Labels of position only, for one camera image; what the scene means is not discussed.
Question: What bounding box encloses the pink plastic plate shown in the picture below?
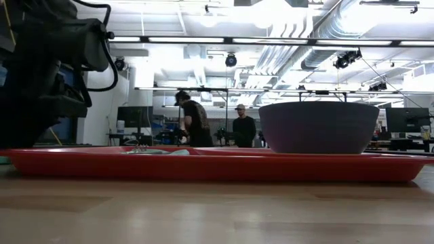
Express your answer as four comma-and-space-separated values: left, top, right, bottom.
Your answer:
195, 148, 404, 157

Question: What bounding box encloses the background black metal frame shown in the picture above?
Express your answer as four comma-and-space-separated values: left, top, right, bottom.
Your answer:
134, 86, 434, 147

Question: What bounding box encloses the blue plastic bowl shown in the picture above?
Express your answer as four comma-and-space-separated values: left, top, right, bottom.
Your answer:
258, 100, 380, 155

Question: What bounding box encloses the person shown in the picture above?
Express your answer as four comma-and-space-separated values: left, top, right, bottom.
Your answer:
173, 89, 215, 148
232, 103, 258, 148

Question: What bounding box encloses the red plastic tray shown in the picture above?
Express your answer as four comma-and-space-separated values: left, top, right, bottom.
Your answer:
0, 146, 434, 183

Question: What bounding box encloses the silver ventilation duct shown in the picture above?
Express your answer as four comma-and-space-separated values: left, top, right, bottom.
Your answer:
300, 0, 377, 71

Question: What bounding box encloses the overhead frame light bar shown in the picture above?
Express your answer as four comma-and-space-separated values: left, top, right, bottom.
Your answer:
107, 35, 434, 48

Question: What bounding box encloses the black ceiling-hung camera cluster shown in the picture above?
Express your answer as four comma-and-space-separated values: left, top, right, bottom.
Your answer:
332, 49, 363, 70

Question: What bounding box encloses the teal cloth napkin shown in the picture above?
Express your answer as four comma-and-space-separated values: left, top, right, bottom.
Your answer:
121, 148, 191, 156

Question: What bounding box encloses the black computer monitor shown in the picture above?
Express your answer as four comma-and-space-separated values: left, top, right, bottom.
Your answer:
385, 107, 432, 134
117, 106, 155, 129

